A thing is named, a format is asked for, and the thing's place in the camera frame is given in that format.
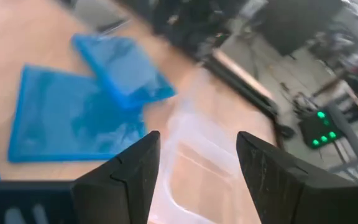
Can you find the clear plastic bin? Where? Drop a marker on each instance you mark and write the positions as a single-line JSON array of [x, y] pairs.
[[197, 174]]

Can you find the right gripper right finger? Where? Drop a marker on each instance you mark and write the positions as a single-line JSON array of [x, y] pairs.
[[291, 193]]

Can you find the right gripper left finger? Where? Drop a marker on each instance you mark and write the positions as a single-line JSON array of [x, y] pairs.
[[126, 186]]

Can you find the black device green lights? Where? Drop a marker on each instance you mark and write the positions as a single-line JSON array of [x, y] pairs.
[[320, 130]]

